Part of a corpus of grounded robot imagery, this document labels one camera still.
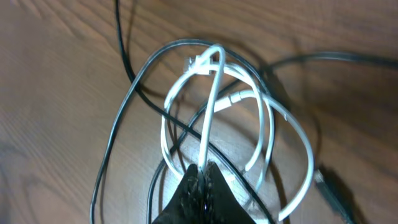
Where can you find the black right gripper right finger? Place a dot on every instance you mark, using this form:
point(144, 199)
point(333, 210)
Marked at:
point(221, 207)

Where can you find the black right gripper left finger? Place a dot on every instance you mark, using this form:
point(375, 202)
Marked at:
point(184, 206)

